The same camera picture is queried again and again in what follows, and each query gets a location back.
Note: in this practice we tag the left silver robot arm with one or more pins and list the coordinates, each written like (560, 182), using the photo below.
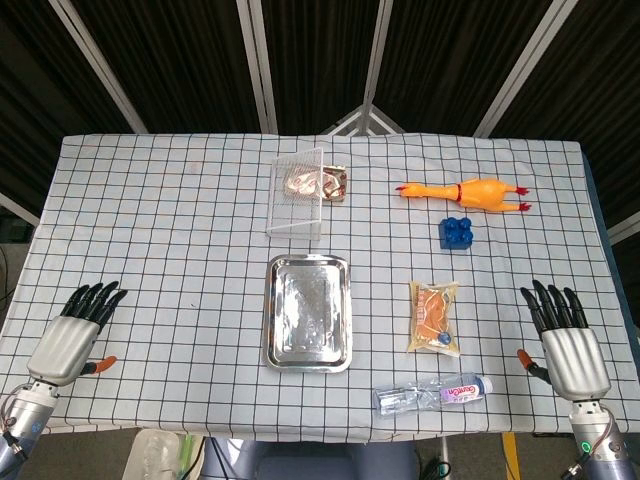
(22, 417)

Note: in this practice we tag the clear plastic mesh basket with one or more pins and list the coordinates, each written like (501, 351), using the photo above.
(296, 192)

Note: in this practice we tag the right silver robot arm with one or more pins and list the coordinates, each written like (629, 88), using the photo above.
(597, 435)

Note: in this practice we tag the yellow rubber chicken toy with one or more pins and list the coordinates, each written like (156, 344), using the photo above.
(470, 193)

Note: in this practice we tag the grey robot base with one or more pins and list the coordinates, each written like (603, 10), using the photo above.
(310, 460)

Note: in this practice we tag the orange plastic snack packet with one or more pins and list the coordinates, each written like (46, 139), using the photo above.
(433, 318)

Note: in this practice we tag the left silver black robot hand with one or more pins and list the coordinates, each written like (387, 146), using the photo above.
(64, 346)

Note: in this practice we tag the red white snack package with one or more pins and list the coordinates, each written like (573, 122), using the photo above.
(334, 184)

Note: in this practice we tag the silver metal tray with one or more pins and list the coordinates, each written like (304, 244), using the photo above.
(307, 312)

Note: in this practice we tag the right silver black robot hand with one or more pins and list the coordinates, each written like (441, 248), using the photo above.
(574, 356)

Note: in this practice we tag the clear plastic water bottle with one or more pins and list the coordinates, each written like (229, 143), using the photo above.
(430, 393)

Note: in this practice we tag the blue toy building block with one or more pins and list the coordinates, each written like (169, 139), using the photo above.
(455, 233)

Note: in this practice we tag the white checkered tablecloth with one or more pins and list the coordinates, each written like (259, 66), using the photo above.
(200, 225)

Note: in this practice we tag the white translucent plastic container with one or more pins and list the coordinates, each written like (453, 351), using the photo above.
(150, 454)

